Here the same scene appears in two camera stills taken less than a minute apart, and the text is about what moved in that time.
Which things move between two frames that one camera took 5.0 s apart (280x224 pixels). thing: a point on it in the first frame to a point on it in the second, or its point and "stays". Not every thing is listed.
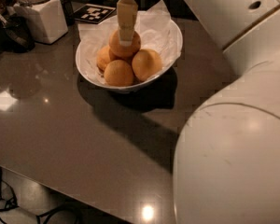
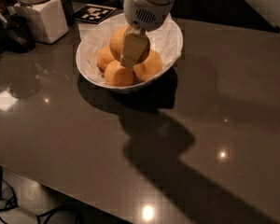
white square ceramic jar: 46,14 stays
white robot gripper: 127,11 to 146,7
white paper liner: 155,32 stays
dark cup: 67,6 stays
